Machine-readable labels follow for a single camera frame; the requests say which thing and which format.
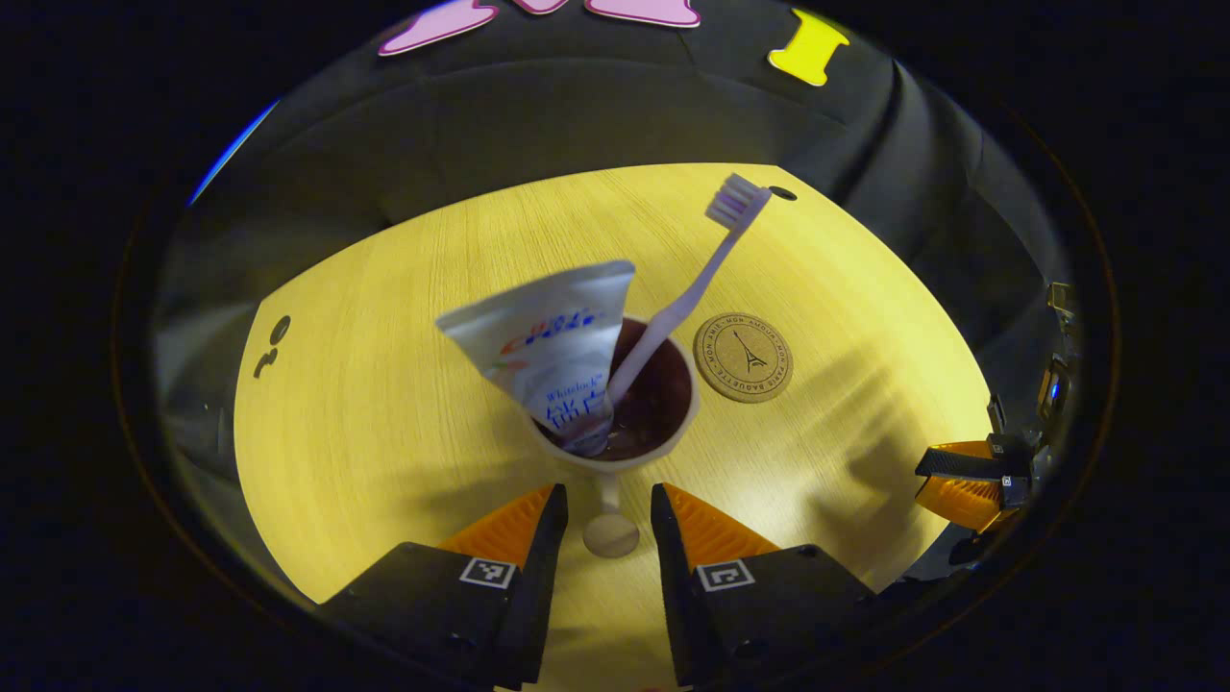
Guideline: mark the white toothpaste tube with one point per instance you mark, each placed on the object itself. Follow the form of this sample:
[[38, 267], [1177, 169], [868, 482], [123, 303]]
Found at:
[[557, 336]]

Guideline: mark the beige cup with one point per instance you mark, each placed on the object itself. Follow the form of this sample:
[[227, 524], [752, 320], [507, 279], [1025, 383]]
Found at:
[[663, 404]]

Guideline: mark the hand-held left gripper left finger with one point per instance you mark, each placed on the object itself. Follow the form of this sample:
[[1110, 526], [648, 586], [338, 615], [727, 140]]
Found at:
[[538, 577]]

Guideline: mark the black backdrop cloth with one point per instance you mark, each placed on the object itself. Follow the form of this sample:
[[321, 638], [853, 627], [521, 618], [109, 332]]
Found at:
[[577, 106]]

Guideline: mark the round cork coaster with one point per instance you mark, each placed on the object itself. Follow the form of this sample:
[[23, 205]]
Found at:
[[743, 358]]

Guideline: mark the white toothbrush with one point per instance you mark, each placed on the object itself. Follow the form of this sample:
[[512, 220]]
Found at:
[[673, 317]]

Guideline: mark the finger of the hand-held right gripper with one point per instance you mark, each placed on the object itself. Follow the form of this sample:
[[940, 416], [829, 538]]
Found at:
[[971, 464], [966, 505]]

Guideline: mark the wooden desktop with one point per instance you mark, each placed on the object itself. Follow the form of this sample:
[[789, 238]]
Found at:
[[384, 432]]

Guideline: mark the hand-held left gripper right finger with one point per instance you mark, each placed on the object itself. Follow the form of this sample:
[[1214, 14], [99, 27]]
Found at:
[[673, 577]]

